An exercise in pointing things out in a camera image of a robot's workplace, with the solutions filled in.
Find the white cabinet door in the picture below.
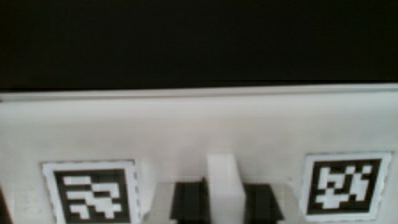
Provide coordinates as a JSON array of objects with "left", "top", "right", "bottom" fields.
[{"left": 0, "top": 83, "right": 398, "bottom": 224}]

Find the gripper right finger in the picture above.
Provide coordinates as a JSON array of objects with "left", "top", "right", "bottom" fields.
[{"left": 243, "top": 183, "right": 284, "bottom": 224}]

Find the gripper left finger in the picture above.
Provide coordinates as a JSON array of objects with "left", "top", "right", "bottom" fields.
[{"left": 169, "top": 179, "right": 211, "bottom": 224}]

